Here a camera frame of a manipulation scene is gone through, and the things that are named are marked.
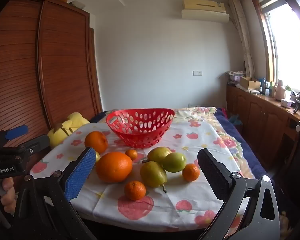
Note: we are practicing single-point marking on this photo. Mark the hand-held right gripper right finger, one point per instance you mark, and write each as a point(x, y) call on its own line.
point(212, 176)

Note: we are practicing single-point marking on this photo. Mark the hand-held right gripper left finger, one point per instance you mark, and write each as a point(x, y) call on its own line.
point(81, 173)

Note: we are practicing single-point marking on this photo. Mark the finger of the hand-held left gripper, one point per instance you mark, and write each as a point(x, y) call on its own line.
point(37, 143)
point(16, 131)

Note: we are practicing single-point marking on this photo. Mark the small tangerine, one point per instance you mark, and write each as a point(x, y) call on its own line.
point(131, 154)
point(190, 172)
point(135, 190)

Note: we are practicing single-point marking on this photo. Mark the large orange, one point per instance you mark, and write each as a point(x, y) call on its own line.
point(113, 167)

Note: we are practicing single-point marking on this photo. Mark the round green apple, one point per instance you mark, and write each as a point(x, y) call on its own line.
point(175, 162)

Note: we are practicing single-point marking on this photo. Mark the yellow-green pear with stem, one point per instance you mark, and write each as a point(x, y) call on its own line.
point(152, 175)

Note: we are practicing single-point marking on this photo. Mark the red perforated plastic basket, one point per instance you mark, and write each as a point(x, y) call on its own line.
point(140, 140)

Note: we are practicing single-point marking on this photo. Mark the person's left hand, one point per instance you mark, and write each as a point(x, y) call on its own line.
point(8, 200)

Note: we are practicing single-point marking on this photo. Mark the yellow plush toy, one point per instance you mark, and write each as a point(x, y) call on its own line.
point(57, 135)

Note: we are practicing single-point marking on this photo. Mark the medium orange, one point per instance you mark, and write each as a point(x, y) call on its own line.
point(96, 142)

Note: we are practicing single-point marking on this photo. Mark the white strawberry print cloth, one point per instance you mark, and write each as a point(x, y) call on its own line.
point(185, 135)

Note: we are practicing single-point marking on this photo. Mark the teal cloth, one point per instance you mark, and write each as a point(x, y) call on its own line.
point(233, 120)

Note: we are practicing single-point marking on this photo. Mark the floral blanket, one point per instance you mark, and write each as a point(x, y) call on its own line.
point(205, 115)

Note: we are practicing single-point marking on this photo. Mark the brown wooden wardrobe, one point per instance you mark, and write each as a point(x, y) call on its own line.
point(20, 67)

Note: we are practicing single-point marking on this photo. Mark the brown wooden sideboard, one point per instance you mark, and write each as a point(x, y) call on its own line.
point(260, 120)

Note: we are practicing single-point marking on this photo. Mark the open cardboard box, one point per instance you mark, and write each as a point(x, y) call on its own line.
point(250, 83)

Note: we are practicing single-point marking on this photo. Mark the pile of packets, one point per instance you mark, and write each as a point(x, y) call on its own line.
point(235, 78)

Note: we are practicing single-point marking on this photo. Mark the small white box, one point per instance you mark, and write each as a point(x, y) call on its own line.
point(286, 103)

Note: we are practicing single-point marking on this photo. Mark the blue bottle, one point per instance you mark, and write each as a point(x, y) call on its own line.
point(266, 87)

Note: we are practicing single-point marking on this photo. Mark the green-capped bottle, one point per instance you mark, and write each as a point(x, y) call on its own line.
point(288, 92)

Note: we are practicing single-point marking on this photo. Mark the white bag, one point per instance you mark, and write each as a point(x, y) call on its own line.
point(77, 4)

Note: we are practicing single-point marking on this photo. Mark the window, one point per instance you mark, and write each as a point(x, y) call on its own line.
point(287, 50)

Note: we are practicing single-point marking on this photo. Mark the pale patterned curtain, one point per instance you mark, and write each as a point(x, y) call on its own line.
point(242, 30)

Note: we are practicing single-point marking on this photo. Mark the white wall switch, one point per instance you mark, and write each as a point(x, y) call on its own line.
point(197, 73)

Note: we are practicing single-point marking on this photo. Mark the wall air conditioner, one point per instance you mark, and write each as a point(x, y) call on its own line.
point(205, 10)

